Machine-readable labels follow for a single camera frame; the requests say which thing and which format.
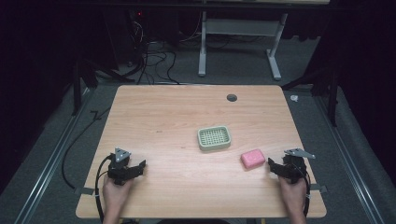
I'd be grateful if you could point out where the green soap dish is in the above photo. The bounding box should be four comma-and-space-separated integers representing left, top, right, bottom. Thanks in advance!
196, 125, 233, 152

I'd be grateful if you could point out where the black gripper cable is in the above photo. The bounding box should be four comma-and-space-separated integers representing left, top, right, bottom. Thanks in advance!
94, 154, 114, 224
302, 171, 313, 218

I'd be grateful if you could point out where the dark computer tower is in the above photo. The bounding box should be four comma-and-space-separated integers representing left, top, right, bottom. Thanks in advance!
102, 8, 148, 68

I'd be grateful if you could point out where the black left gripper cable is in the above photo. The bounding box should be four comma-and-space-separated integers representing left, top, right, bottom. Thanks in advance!
94, 154, 114, 224

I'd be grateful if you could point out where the pink soap bar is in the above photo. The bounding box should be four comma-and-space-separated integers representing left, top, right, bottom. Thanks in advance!
239, 148, 267, 170

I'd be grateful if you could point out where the tangle of black floor cables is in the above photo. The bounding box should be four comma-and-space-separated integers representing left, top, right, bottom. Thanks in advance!
126, 36, 181, 86

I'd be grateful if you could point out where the grey table edge bracket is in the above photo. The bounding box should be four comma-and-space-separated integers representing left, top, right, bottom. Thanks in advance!
73, 186, 95, 197
310, 183, 329, 194

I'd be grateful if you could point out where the metal floor rail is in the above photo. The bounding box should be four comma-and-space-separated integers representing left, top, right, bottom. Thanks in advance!
313, 95, 388, 224
13, 89, 95, 224

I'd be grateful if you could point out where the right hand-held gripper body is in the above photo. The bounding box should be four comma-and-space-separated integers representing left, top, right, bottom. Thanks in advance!
279, 147, 317, 185

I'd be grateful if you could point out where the person's right hand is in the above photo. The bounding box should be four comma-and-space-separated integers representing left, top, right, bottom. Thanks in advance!
277, 175, 308, 217

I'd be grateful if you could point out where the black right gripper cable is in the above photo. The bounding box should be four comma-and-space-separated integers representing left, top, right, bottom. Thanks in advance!
302, 171, 313, 218

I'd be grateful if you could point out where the long black floor cable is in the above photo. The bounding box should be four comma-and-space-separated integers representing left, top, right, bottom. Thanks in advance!
61, 106, 112, 190

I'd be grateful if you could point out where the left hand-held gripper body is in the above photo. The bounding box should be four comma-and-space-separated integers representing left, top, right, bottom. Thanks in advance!
106, 147, 138, 187

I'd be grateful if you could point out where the black metal stand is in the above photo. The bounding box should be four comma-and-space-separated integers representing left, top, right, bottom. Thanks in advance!
71, 57, 136, 117
280, 66, 341, 128

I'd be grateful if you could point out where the white desk frame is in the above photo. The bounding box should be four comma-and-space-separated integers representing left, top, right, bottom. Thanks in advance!
197, 10, 290, 82

